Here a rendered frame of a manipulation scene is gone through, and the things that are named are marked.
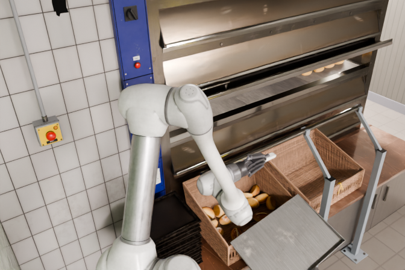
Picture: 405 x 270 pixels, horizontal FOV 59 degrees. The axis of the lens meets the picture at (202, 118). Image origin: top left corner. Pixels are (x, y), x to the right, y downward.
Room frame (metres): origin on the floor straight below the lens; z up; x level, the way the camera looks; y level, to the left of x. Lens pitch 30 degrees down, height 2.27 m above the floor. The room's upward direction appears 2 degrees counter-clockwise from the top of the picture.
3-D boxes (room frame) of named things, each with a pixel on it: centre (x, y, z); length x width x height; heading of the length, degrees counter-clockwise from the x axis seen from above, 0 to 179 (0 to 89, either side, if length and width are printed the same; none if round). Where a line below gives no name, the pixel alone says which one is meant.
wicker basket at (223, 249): (1.65, -0.22, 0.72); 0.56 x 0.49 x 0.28; 122
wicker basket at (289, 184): (1.97, -0.74, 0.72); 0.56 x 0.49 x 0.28; 123
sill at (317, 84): (2.20, -0.56, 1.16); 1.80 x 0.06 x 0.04; 122
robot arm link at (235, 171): (1.34, -0.13, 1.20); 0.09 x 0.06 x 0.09; 32
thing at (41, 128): (1.34, 0.68, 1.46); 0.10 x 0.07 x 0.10; 122
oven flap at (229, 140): (2.18, -0.57, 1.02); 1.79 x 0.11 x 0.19; 122
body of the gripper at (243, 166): (1.38, -0.19, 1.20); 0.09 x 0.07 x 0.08; 122
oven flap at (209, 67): (2.18, -0.57, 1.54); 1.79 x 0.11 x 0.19; 122
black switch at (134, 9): (1.57, 0.29, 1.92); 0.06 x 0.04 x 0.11; 122
